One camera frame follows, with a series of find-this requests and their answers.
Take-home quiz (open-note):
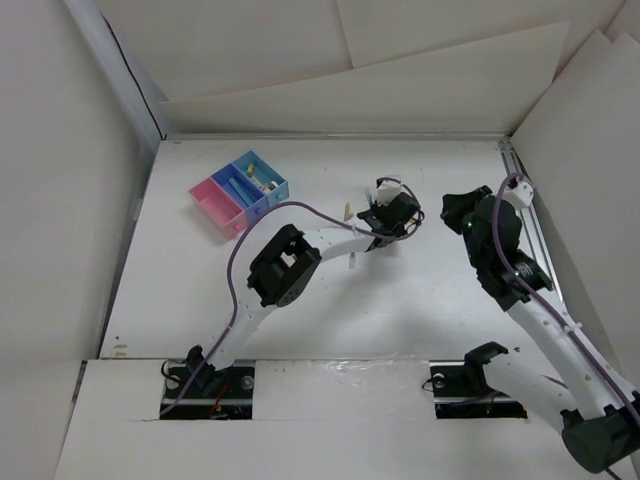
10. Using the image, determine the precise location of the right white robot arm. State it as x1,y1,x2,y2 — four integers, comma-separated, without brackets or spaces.
440,186,639,474

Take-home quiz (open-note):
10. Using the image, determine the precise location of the purple cable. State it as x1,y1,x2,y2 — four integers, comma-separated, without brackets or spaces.
158,174,426,419
492,172,640,480

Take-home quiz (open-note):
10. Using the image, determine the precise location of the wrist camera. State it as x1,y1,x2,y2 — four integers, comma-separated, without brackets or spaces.
375,176,402,206
503,175,535,210

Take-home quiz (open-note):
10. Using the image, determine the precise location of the pink beige correction tape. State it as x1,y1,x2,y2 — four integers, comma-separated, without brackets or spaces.
263,181,279,193

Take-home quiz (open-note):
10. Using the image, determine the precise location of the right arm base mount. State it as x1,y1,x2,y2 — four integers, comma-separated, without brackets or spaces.
421,342,528,420

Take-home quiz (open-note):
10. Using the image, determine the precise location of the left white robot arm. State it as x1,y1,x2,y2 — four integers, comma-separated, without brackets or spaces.
185,191,424,397

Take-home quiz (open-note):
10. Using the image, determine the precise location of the dark blue drawer box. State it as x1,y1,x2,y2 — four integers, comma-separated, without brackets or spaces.
211,164,269,223

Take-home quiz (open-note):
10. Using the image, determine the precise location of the yellow highlighter pen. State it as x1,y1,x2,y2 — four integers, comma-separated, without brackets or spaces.
343,202,352,222

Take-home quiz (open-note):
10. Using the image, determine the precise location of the light blue drawer box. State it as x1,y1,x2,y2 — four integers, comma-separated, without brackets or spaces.
232,150,289,206

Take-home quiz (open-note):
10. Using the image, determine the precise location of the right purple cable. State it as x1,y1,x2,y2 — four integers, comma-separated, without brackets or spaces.
492,172,640,480

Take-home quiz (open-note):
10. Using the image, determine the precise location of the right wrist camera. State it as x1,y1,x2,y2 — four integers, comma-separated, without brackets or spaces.
503,175,535,210

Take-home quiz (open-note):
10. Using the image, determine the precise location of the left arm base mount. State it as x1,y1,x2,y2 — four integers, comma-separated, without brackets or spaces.
159,347,256,421

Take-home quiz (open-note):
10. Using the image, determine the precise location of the aluminium rail right side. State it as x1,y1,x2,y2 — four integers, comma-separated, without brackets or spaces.
498,140,564,304

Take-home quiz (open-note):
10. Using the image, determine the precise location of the white boxed eraser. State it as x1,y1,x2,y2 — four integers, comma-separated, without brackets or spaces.
248,175,267,190

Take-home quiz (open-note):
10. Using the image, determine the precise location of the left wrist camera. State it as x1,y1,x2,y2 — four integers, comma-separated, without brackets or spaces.
375,176,402,206

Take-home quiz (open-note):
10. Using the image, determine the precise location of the pink drawer box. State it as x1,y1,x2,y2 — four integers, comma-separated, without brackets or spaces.
189,178,248,240

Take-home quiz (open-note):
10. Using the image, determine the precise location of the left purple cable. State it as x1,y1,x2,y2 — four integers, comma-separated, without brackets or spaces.
158,174,426,419

